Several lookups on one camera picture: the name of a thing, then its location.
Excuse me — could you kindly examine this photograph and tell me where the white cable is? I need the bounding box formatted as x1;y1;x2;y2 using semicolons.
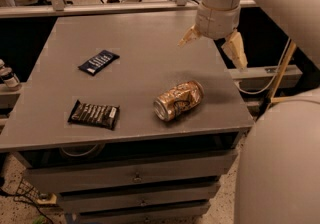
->
237;37;293;96

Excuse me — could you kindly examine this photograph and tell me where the grey metal rail frame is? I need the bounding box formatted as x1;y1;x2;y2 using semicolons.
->
0;0;201;18

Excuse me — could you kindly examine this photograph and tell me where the dark blue snack packet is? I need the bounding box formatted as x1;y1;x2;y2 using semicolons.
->
78;50;120;76

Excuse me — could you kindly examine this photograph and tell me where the grey drawer cabinet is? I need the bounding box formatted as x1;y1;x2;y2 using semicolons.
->
0;11;253;224

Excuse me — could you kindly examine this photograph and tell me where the black floor cable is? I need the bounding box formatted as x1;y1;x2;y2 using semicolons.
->
0;177;54;224

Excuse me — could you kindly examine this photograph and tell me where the small bottle with label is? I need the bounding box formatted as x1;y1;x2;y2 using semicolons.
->
0;59;21;91

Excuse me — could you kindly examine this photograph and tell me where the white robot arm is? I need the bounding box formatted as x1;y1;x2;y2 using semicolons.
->
181;0;320;224

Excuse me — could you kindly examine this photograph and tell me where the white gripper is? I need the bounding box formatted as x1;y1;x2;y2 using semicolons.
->
178;4;248;70

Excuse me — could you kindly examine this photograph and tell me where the orange soda can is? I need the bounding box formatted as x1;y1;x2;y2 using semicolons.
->
153;80;204;122

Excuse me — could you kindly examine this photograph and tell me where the black chocolate bar wrapper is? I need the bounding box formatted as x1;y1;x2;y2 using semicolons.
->
68;100;120;130

